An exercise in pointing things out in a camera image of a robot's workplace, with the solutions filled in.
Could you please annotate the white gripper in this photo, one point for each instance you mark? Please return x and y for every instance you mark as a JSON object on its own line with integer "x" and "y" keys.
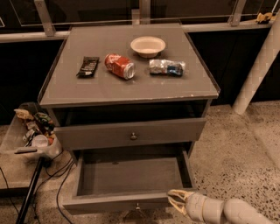
{"x": 194, "y": 206}

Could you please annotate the grey drawer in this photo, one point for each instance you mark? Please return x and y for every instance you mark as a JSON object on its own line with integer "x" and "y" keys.
{"x": 122, "y": 182}
{"x": 96, "y": 136}

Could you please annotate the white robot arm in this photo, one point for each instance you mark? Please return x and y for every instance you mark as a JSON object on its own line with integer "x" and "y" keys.
{"x": 232, "y": 211}

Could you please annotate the grey top drawer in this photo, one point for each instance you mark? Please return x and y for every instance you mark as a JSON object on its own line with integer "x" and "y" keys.
{"x": 96, "y": 136}

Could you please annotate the grey drawer cabinet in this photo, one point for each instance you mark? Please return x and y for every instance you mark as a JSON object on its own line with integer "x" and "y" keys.
{"x": 107, "y": 98}

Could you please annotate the crumpled silver blue bag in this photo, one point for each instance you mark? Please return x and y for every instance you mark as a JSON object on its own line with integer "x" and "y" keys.
{"x": 167, "y": 67}

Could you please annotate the black pole stand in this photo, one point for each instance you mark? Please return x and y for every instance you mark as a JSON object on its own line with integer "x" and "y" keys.
{"x": 30, "y": 191}

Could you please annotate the red soda can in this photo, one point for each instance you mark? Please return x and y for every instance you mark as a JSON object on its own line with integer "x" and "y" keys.
{"x": 120, "y": 66}

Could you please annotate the white paper bowl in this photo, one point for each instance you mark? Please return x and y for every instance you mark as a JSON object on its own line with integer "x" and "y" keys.
{"x": 147, "y": 46}

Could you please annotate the black snack bar wrapper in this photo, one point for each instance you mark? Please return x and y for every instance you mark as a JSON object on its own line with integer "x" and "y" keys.
{"x": 88, "y": 67}

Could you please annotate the clear plastic trash bin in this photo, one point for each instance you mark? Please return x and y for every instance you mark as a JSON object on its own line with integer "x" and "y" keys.
{"x": 30, "y": 135}

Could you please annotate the yellow clamp on railing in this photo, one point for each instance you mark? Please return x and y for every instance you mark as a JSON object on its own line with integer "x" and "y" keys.
{"x": 264, "y": 18}

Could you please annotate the metal window railing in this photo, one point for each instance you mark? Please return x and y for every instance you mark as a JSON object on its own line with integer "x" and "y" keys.
{"x": 52, "y": 17}

